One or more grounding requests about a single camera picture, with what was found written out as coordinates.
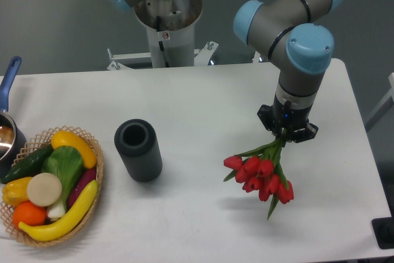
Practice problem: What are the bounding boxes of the green cucumber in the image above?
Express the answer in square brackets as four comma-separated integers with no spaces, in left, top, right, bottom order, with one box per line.
[1,145,54,184]

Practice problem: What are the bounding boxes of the orange fruit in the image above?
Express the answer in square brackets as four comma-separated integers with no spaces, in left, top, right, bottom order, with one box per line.
[12,201,47,229]

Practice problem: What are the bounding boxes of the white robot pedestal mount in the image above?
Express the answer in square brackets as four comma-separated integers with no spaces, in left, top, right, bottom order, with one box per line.
[107,0,219,70]

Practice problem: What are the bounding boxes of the blue handled saucepan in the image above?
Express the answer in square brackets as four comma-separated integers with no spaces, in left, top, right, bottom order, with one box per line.
[1,56,26,177]

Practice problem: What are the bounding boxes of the beige round disc food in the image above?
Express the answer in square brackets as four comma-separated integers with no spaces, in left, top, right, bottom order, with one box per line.
[26,172,62,207]

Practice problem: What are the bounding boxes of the yellow bell pepper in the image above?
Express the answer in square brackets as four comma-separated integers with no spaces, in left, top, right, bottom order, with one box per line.
[2,177,32,207]

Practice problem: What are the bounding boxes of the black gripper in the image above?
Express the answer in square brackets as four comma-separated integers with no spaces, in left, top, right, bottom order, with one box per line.
[257,103,318,143]

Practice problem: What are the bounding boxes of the black device at table edge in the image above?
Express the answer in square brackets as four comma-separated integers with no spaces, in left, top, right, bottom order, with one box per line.
[371,217,393,249]

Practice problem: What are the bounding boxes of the purple sweet potato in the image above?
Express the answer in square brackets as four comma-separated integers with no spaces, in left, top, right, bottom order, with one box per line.
[67,168,97,209]

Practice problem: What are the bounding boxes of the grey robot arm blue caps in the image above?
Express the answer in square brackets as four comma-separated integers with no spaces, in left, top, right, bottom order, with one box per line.
[111,0,342,143]

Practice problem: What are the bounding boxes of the yellow banana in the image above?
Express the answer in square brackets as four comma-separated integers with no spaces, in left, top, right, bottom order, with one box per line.
[19,180,99,242]

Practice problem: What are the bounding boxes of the yellow squash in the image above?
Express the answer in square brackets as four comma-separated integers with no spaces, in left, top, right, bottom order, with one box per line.
[51,130,97,169]

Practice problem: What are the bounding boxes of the green bok choy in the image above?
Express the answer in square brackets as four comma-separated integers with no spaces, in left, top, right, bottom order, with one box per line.
[41,146,83,221]

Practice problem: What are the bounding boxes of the white frame at right edge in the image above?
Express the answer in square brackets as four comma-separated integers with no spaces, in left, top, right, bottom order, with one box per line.
[364,73,393,132]

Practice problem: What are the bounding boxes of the woven wicker basket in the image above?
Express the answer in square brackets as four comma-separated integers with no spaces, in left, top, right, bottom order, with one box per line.
[1,126,104,248]

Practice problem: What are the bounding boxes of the red tulip bouquet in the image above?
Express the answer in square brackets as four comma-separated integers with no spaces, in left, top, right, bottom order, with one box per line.
[223,137,294,218]

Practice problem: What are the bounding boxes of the dark grey ribbed vase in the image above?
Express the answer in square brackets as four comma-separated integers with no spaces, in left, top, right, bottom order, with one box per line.
[114,119,163,182]

